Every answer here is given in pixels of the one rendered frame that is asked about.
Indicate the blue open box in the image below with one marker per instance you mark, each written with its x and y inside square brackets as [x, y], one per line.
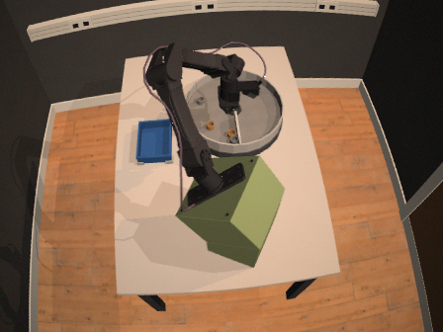
[155, 139]

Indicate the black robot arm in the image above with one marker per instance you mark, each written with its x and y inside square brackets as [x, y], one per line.
[196, 155]

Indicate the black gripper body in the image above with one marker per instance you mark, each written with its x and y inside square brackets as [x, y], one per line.
[224, 99]

